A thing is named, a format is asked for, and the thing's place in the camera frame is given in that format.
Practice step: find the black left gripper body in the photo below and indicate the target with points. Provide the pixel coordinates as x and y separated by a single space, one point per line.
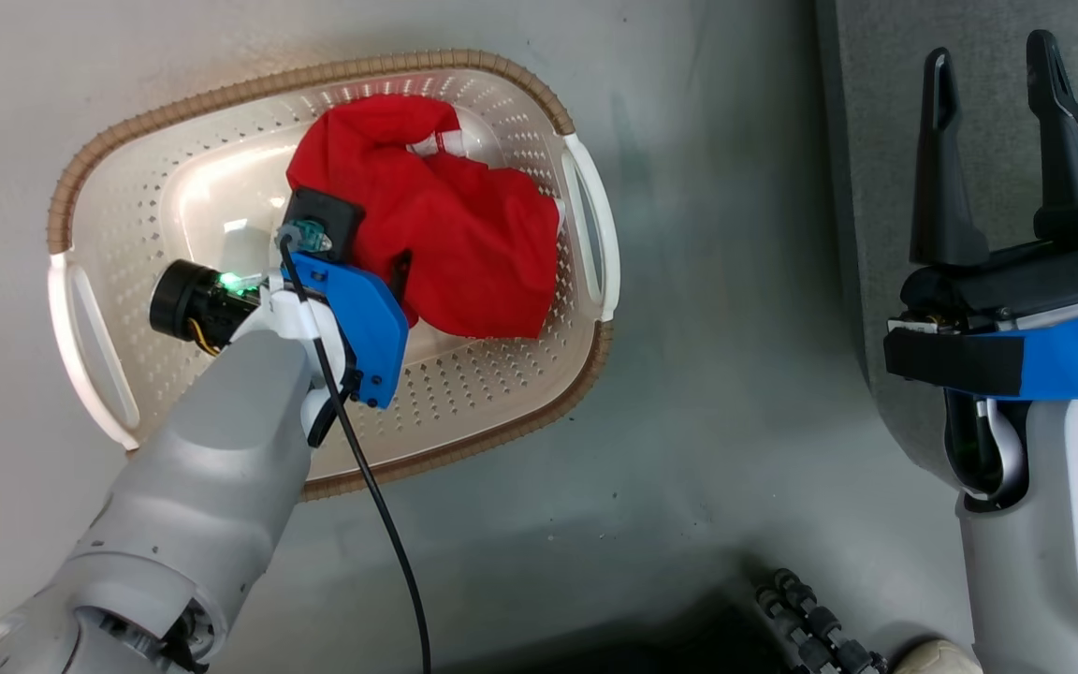
188 301

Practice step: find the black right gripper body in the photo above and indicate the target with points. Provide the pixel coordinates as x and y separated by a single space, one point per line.
1007 285

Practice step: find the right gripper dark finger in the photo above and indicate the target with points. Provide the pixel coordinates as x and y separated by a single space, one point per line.
1068 159
943 187

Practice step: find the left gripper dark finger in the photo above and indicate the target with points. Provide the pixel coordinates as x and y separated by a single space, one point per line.
400 276

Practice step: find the red cloth garment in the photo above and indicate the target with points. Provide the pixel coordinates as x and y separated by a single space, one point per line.
473 243

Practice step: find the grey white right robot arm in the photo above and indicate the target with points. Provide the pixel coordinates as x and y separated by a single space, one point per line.
1063 562

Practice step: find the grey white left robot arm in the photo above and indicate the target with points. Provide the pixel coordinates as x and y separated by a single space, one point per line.
202 468

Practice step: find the beige perforated laundry basket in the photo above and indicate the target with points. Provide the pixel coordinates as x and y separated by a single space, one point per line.
221 187

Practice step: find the beige rounded object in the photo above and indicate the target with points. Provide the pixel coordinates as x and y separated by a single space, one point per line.
937 658

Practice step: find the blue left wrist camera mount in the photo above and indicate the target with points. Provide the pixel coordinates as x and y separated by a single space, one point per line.
366 318

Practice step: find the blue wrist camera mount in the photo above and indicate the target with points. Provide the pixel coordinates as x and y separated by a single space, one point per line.
1072 365
366 318

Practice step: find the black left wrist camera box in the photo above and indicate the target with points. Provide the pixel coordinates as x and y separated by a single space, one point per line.
324 213

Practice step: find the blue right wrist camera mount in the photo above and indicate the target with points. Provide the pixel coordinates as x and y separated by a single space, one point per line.
1072 365

